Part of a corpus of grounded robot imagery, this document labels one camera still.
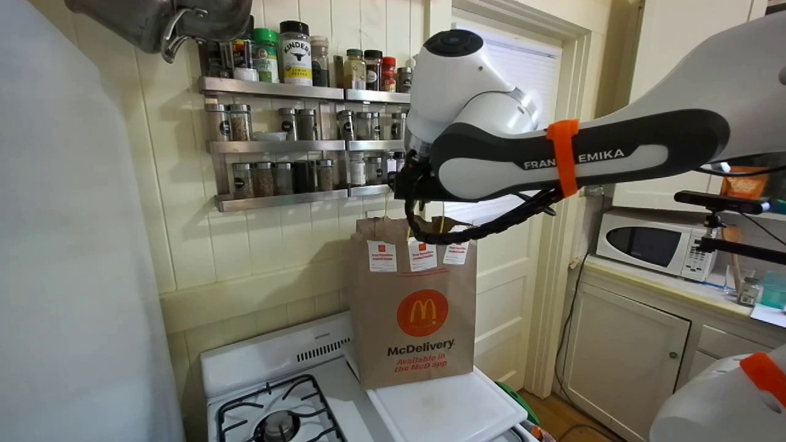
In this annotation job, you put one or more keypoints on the white gas stove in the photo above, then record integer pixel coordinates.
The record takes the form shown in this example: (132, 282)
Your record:
(254, 358)

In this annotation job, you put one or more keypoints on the green plastic item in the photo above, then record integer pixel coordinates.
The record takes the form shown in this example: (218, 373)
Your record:
(517, 400)

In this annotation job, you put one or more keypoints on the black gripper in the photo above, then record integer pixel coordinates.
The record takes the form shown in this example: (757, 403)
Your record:
(413, 180)

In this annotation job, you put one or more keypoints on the red white spice jar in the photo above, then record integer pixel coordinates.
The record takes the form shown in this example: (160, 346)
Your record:
(244, 61)

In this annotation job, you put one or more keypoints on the steel wall spice rack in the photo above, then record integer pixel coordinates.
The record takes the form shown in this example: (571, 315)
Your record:
(271, 148)

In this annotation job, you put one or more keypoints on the large black lid jar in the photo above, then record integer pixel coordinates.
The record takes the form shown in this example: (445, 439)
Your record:
(297, 57)

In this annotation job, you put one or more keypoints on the green lid spice jar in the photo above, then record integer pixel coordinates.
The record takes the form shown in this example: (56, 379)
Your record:
(267, 57)

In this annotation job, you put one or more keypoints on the round stove burner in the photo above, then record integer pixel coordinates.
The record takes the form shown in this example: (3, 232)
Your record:
(277, 427)

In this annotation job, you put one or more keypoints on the teal container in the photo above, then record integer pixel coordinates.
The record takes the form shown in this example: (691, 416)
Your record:
(772, 292)

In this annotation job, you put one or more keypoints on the dark spice jar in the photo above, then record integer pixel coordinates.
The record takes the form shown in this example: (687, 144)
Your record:
(218, 58)

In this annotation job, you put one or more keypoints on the white microwave oven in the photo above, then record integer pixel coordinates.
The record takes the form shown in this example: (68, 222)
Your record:
(654, 245)

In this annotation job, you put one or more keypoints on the black tripod frame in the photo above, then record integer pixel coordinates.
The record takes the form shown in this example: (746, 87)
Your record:
(728, 198)

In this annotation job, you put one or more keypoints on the white refrigerator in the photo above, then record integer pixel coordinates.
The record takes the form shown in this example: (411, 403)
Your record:
(76, 245)

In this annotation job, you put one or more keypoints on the brown McDonald's paper bag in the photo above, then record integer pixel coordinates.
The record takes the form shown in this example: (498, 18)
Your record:
(413, 358)

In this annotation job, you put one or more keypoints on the glass spice jar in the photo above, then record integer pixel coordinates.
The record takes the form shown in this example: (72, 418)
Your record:
(218, 124)
(374, 68)
(320, 63)
(240, 124)
(396, 126)
(283, 176)
(262, 180)
(363, 126)
(357, 169)
(345, 124)
(329, 174)
(309, 124)
(354, 68)
(405, 78)
(374, 168)
(241, 180)
(286, 124)

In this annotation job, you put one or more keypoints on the white cutting board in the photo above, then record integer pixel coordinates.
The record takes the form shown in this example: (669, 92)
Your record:
(445, 405)

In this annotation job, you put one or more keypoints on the black stove burner grate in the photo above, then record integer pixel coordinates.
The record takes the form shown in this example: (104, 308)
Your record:
(237, 408)

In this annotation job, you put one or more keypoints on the orange snack packet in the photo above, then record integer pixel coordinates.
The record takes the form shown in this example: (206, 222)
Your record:
(746, 187)

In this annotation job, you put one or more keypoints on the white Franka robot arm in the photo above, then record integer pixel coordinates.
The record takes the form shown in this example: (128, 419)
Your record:
(703, 88)

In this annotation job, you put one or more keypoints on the cream wall cabinet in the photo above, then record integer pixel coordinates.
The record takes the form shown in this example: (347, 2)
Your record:
(688, 31)

